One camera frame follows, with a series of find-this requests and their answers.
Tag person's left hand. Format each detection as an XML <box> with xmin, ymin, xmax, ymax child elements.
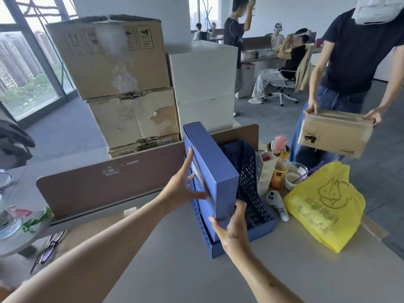
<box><xmin>159</xmin><ymin>146</ymin><xmax>212</xmax><ymax>215</ymax></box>

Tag person's right hand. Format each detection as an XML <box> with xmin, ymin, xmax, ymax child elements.
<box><xmin>209</xmin><ymin>200</ymin><xmax>252</xmax><ymax>254</ymax></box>

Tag blue box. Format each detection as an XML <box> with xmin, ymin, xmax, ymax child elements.
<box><xmin>183</xmin><ymin>122</ymin><xmax>240</xmax><ymax>242</ymax></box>

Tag person's right forearm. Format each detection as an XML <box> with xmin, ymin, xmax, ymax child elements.
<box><xmin>225</xmin><ymin>246</ymin><xmax>305</xmax><ymax>303</ymax></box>

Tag person's left forearm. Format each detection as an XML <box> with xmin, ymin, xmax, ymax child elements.
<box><xmin>0</xmin><ymin>195</ymin><xmax>172</xmax><ymax>303</ymax></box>

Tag blue perforated file rack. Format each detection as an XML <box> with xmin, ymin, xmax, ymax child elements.
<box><xmin>189</xmin><ymin>140</ymin><xmax>276</xmax><ymax>259</ymax></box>

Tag white tube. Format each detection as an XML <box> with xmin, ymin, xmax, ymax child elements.
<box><xmin>276</xmin><ymin>203</ymin><xmax>290</xmax><ymax>222</ymax></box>

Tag white desk organizer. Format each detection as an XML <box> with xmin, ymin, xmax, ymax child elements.
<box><xmin>255</xmin><ymin>150</ymin><xmax>277</xmax><ymax>196</ymax></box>

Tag flattened cardboard box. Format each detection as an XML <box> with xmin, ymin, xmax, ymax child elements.
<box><xmin>107</xmin><ymin>133</ymin><xmax>182</xmax><ymax>158</ymax></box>

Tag orange juice bottle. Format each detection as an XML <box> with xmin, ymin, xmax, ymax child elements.
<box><xmin>270</xmin><ymin>151</ymin><xmax>290</xmax><ymax>190</ymax></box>

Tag white cup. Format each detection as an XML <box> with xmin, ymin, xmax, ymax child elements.
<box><xmin>284</xmin><ymin>172</ymin><xmax>304</xmax><ymax>190</ymax></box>

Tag low white box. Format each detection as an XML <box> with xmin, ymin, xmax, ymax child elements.
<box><xmin>176</xmin><ymin>94</ymin><xmax>236</xmax><ymax>130</ymax></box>

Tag brown desk divider panel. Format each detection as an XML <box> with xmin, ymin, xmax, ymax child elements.
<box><xmin>36</xmin><ymin>124</ymin><xmax>259</xmax><ymax>219</ymax></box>

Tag pink capped bottle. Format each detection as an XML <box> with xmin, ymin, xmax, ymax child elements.
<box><xmin>273</xmin><ymin>135</ymin><xmax>290</xmax><ymax>157</ymax></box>

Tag clear glass bowl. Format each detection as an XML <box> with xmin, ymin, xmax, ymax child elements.
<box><xmin>288</xmin><ymin>161</ymin><xmax>309</xmax><ymax>179</ymax></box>

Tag torn cardboard box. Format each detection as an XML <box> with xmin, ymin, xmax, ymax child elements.
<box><xmin>85</xmin><ymin>88</ymin><xmax>181</xmax><ymax>149</ymax></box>

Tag yellow plastic bag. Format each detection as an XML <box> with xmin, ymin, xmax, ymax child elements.
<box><xmin>283</xmin><ymin>161</ymin><xmax>366</xmax><ymax>254</ymax></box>

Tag white drawer cabinet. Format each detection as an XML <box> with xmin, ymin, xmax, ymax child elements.
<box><xmin>235</xmin><ymin>62</ymin><xmax>256</xmax><ymax>99</ymax></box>

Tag tall white box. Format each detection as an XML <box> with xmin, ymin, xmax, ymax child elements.
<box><xmin>165</xmin><ymin>40</ymin><xmax>239</xmax><ymax>103</ymax></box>

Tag white office chair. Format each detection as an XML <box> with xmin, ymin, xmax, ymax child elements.
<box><xmin>263</xmin><ymin>70</ymin><xmax>299</xmax><ymax>107</ymax></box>

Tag small brown cardboard box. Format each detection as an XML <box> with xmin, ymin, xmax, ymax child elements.
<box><xmin>297</xmin><ymin>110</ymin><xmax>374</xmax><ymax>159</ymax></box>

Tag office desk with partition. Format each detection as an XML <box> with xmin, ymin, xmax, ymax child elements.
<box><xmin>241</xmin><ymin>36</ymin><xmax>322</xmax><ymax>64</ymax></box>

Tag black eyeglasses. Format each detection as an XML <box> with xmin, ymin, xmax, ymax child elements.
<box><xmin>30</xmin><ymin>230</ymin><xmax>66</xmax><ymax>275</ymax></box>

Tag beige jacket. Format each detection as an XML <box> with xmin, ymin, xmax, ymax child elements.
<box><xmin>294</xmin><ymin>43</ymin><xmax>315</xmax><ymax>92</ymax></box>

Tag green wrapper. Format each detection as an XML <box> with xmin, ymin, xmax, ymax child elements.
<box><xmin>21</xmin><ymin>207</ymin><xmax>53</xmax><ymax>233</ymax></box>

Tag large worn cardboard box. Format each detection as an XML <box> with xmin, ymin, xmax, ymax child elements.
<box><xmin>46</xmin><ymin>15</ymin><xmax>171</xmax><ymax>100</ymax></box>

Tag red packet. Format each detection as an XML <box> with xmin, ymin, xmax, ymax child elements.
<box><xmin>6</xmin><ymin>206</ymin><xmax>34</xmax><ymax>219</ymax></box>

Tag black bag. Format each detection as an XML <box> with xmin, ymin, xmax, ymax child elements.
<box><xmin>0</xmin><ymin>119</ymin><xmax>36</xmax><ymax>170</ymax></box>

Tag clear glass dish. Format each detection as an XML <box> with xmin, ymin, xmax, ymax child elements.
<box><xmin>0</xmin><ymin>205</ymin><xmax>23</xmax><ymax>240</ymax></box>

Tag dark framed window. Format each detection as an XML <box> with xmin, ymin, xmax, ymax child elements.
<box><xmin>0</xmin><ymin>0</ymin><xmax>80</xmax><ymax>123</ymax></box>

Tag white headset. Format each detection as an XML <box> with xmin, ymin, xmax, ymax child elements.
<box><xmin>351</xmin><ymin>0</ymin><xmax>404</xmax><ymax>26</ymax></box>

